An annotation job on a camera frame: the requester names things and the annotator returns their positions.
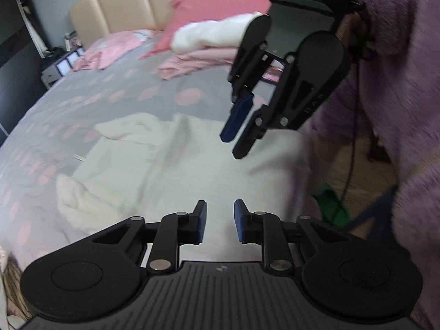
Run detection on white crinkled cotton garment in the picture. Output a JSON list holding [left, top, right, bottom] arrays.
[[57, 113, 317, 262]]

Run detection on white and black nightstand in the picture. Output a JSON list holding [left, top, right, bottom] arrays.
[[40, 46, 85, 88]]

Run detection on green slipper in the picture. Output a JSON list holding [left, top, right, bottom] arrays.
[[314, 184, 349, 227]]

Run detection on beige padded headboard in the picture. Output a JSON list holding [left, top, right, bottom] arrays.
[[69, 0, 250, 47]]

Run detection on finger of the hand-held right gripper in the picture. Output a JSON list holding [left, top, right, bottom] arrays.
[[219, 52, 268, 144], [231, 65, 331, 161]]

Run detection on pink printed cloth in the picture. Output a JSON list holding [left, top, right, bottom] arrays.
[[71, 46, 104, 73]]

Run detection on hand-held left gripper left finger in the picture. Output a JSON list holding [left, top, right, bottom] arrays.
[[90, 199, 208, 276]]

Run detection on black sliding-door wardrobe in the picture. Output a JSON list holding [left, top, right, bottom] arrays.
[[0, 0, 49, 138]]

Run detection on dark pink pillow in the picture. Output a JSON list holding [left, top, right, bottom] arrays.
[[139, 0, 272, 61]]

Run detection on black cable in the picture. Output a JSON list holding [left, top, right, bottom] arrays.
[[340, 0, 376, 203]]

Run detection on folded pink cloth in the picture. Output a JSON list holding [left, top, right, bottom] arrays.
[[158, 45, 241, 80]]

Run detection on person's right hand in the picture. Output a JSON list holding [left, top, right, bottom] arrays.
[[339, 10, 374, 60]]

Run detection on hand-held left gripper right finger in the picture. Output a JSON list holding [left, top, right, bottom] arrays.
[[234, 199, 352, 277]]

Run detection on person's right forearm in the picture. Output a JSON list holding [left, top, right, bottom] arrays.
[[344, 0, 440, 86]]

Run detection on tan garment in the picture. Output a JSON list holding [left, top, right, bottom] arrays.
[[0, 246, 33, 322]]

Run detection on pink blanket near headboard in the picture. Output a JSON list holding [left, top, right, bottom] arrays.
[[91, 29, 164, 69]]

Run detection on folded white cloth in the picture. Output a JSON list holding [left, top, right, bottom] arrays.
[[171, 12, 265, 50]]

